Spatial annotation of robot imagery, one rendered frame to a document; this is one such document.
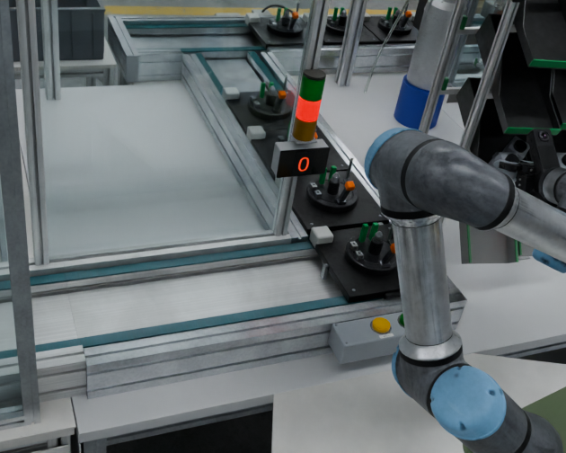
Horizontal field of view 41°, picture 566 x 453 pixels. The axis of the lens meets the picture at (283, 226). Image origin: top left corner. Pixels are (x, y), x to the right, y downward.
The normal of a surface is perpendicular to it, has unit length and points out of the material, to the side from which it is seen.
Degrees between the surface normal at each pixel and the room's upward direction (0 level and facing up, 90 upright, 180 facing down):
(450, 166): 37
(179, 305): 0
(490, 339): 0
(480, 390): 45
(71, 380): 90
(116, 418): 0
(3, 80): 90
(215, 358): 90
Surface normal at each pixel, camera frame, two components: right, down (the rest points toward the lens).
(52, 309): 0.14, -0.79
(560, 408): -0.64, -0.60
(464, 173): 0.04, -0.24
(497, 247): 0.24, -0.12
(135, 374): 0.36, 0.60
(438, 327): 0.27, 0.33
